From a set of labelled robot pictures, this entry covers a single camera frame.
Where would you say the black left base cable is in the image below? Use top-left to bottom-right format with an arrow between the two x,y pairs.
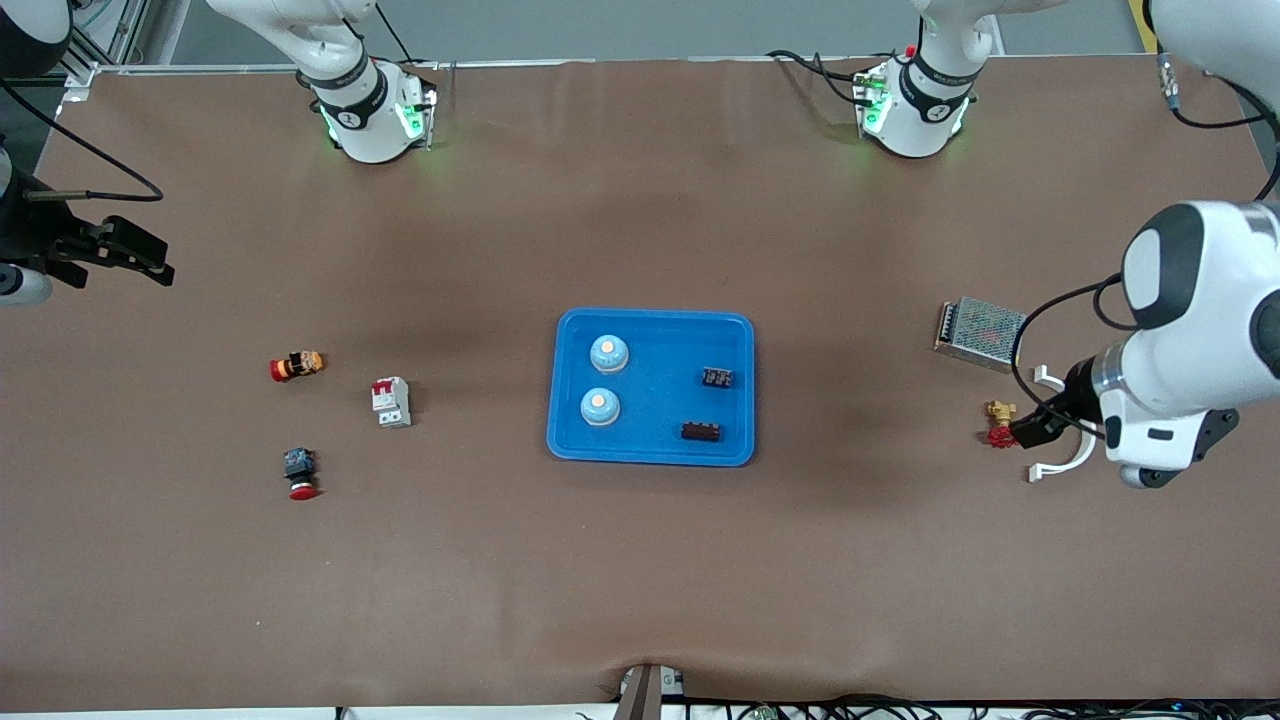
768,50 -> 873,106

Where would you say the brown table mat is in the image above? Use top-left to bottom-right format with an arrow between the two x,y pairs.
0,55 -> 1280,713

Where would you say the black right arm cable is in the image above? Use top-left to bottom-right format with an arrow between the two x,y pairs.
0,85 -> 166,204

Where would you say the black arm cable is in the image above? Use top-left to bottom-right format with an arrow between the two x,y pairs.
0,85 -> 166,204
1010,50 -> 1280,441

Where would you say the metal mesh power supply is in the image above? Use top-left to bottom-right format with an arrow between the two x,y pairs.
933,296 -> 1028,375

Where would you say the blue plastic tray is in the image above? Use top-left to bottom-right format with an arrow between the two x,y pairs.
546,308 -> 757,468

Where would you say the white curved pipe clamp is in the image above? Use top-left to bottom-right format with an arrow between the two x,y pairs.
1029,365 -> 1098,484

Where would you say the white red circuit breaker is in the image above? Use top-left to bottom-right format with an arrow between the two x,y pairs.
371,376 -> 413,430

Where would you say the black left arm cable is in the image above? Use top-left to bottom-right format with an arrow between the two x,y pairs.
1010,50 -> 1280,441

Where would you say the orange red push button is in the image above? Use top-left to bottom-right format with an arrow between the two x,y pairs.
269,350 -> 325,383

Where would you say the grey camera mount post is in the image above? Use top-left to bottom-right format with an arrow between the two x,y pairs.
615,663 -> 686,720

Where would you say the red black emergency stop button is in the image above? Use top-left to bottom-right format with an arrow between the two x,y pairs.
283,448 -> 321,501

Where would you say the black right base cable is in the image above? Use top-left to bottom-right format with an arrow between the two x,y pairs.
375,0 -> 441,71

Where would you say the aluminium frame post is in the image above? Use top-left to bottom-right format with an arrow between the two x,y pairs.
60,0 -> 151,101

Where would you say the black base cable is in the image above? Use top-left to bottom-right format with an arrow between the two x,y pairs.
375,0 -> 441,71
768,50 -> 873,106

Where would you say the black cable bundle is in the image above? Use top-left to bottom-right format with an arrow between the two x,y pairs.
690,695 -> 1280,720

